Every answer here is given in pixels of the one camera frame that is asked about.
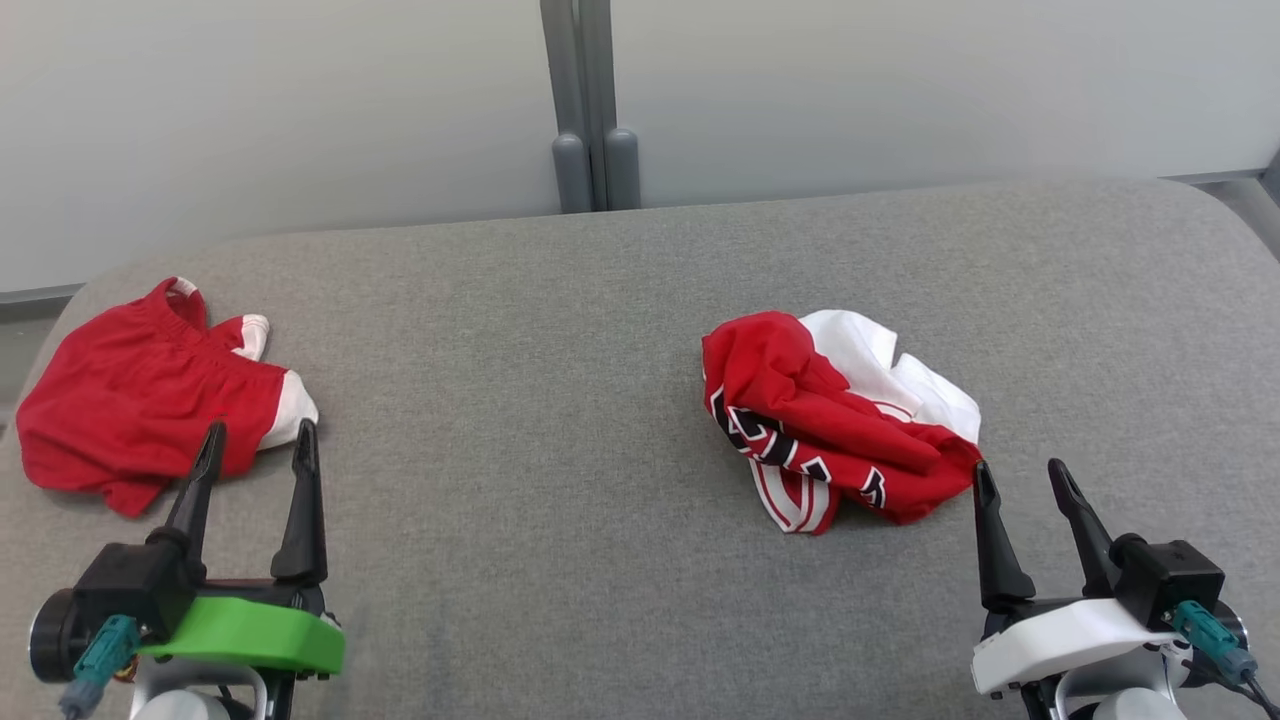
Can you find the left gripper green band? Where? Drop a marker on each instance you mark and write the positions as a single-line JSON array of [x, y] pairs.
[[250, 635]]

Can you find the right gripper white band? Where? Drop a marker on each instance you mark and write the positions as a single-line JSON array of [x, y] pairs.
[[1060, 635]]

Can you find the red shorts with white trim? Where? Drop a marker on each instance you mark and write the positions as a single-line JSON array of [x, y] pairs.
[[130, 400]]

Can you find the red jersey with striped trim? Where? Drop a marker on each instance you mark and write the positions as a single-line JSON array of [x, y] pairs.
[[800, 390]]

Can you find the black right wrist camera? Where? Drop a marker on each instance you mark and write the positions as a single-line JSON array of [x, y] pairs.
[[1170, 580]]

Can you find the grey wall base rail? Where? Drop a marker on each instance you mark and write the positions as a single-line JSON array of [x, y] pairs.
[[1220, 178], [30, 300]]

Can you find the grey metal partition post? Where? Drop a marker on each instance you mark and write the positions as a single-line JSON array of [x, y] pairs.
[[590, 100]]

